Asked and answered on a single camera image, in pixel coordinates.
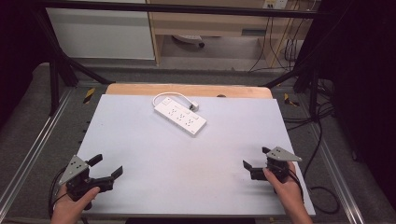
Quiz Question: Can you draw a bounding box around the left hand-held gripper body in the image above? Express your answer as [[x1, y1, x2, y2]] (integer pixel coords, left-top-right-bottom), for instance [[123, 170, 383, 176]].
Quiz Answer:
[[58, 154, 115, 202]]

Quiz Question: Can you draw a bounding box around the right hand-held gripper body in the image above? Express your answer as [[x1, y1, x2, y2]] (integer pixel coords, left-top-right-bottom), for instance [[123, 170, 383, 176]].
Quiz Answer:
[[249, 146, 303, 183]]

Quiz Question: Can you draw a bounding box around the person's right hand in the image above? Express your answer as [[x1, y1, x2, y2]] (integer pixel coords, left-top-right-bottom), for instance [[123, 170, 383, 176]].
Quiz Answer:
[[262, 161, 307, 215]]

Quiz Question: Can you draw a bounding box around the person's left hand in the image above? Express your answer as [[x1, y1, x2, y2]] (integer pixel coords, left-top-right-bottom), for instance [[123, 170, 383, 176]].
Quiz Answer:
[[49, 184, 102, 224]]

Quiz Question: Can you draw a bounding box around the yellow black floor tape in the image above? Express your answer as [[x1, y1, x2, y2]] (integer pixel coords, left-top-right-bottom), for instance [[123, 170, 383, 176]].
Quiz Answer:
[[82, 87, 96, 105], [283, 92, 301, 107]]

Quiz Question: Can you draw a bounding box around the white power strip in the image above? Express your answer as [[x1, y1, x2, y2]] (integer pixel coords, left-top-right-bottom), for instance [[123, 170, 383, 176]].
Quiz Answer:
[[153, 96, 207, 138]]

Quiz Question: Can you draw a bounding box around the wooden board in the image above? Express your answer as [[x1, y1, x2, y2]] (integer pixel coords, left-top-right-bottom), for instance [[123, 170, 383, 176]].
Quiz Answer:
[[105, 82, 274, 100]]

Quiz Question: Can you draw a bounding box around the black curtain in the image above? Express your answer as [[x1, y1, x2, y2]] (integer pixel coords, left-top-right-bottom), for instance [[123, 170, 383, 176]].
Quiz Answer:
[[306, 0, 396, 216], [0, 0, 50, 125]]

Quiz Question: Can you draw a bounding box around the white cabinet panel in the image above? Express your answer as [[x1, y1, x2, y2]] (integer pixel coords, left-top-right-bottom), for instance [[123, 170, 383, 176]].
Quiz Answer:
[[46, 7, 156, 61]]

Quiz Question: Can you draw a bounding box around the office chair base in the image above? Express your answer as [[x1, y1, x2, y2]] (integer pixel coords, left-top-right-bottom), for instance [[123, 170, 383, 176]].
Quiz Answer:
[[171, 34, 206, 49]]

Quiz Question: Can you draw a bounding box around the light wooden desk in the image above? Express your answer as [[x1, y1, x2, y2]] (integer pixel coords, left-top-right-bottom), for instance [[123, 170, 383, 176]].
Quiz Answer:
[[146, 0, 316, 67]]

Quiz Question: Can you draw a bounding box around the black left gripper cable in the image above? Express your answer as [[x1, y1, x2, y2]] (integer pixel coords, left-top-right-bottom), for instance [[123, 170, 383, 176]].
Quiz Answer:
[[47, 167, 69, 220]]

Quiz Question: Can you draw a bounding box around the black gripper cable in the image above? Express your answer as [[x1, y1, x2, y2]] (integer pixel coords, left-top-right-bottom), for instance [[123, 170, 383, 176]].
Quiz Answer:
[[288, 169, 341, 216], [47, 167, 69, 220]]

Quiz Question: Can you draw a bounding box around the aluminium floor rail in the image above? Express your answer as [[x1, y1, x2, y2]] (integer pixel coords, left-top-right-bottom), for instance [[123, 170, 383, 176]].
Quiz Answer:
[[306, 120, 365, 224], [0, 88, 74, 213]]

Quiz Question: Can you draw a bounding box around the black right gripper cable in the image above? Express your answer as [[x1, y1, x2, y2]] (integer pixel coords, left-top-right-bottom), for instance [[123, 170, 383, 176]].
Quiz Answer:
[[288, 169, 341, 216]]

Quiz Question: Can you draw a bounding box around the black metal frame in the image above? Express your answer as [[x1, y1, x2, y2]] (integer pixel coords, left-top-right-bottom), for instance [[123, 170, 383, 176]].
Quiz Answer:
[[31, 0, 331, 117]]

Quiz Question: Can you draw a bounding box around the white power strip cable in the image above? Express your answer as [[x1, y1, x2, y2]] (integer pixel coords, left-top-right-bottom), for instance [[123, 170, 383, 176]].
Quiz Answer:
[[151, 91, 194, 107]]

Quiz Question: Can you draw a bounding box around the bundle of black cables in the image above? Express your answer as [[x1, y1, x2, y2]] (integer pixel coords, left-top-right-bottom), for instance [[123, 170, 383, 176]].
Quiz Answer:
[[247, 8, 335, 132]]

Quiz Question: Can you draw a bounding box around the white wall socket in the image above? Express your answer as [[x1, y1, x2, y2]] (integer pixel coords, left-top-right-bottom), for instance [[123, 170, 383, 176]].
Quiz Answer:
[[262, 0, 290, 10]]

